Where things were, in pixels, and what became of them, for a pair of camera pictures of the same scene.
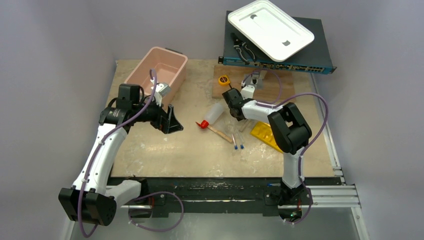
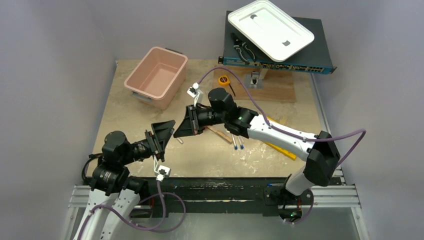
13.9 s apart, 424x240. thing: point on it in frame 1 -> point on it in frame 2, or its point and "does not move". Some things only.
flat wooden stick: x=220 y=134 does not move
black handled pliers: x=238 y=44 does not move
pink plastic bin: x=170 y=68 does not move
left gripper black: x=166 y=125 -> x=163 y=130
